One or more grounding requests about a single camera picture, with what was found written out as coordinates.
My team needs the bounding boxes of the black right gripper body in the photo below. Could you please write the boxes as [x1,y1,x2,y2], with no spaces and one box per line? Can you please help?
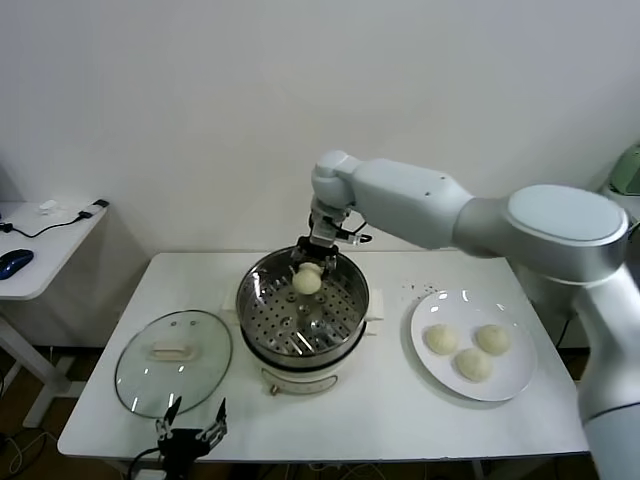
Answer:
[293,237,340,265]

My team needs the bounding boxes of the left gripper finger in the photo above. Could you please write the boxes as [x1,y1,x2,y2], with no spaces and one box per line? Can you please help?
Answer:
[198,397,229,445]
[154,394,184,441]

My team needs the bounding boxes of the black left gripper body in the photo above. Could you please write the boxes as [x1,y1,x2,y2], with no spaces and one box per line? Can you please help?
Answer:
[158,427,209,480]

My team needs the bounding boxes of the white steamed baozi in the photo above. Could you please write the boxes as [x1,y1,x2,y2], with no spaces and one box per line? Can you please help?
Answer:
[423,323,460,357]
[453,347,494,384]
[291,262,322,296]
[474,323,512,357]

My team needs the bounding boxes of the glass lid with cream handle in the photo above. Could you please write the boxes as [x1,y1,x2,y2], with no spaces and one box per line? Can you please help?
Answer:
[114,309,235,419]

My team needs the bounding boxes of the stainless steel steamer basket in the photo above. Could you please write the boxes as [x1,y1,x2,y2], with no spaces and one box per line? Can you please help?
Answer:
[220,245,385,357]

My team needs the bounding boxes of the cream electric cooker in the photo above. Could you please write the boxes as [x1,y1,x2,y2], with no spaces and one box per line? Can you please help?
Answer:
[239,319,384,398]

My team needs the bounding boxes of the white round plate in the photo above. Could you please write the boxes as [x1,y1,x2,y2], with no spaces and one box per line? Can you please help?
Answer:
[409,289,536,403]

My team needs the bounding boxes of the white side desk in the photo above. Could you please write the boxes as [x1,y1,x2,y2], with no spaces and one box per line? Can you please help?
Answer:
[0,199,151,431]

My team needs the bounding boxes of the blue computer mouse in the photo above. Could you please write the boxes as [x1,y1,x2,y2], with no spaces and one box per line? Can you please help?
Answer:
[0,249,36,280]

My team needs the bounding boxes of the white side table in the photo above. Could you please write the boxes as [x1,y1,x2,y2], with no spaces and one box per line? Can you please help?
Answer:
[599,184,640,224]

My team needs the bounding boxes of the pale green appliance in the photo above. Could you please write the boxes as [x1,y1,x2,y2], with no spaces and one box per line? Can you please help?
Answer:
[607,143,640,197]

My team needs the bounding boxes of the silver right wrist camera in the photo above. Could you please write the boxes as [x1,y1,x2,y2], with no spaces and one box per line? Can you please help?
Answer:
[308,207,351,246]

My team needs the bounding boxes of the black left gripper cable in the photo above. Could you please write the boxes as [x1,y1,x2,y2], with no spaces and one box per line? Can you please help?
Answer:
[130,446,164,477]

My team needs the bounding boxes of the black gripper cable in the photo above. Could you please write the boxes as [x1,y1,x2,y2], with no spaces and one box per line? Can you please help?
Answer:
[130,446,164,477]
[339,219,374,248]

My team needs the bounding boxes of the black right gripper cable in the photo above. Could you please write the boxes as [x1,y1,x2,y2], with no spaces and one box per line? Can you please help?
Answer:
[339,219,374,248]

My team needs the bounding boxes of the pale floor cable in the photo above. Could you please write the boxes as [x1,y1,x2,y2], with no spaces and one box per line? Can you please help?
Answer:
[0,432,56,476]

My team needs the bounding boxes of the black desk cable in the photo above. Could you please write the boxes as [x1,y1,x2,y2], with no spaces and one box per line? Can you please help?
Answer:
[0,212,94,240]

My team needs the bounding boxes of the black power adapter cable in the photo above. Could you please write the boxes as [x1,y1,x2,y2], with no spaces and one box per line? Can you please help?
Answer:
[555,313,574,349]

